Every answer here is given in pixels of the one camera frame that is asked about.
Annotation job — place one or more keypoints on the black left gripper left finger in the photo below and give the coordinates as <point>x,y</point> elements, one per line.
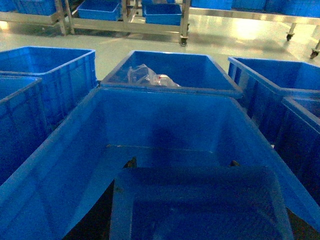
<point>131,163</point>

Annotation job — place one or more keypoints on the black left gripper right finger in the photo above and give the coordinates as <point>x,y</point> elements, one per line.
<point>234,163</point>

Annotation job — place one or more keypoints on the blue bottle-shaped part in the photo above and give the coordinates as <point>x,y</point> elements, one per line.
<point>198,203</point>

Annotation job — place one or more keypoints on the large blue target bin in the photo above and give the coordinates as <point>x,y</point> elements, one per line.
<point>66,175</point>

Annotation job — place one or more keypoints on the blue bin with plastic bag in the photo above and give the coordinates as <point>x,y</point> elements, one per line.
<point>195,73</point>

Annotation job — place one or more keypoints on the clear plastic bag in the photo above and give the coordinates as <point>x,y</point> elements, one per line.
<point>145,76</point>

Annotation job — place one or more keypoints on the rear wheeled steel rack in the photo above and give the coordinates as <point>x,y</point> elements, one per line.
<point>67,21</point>

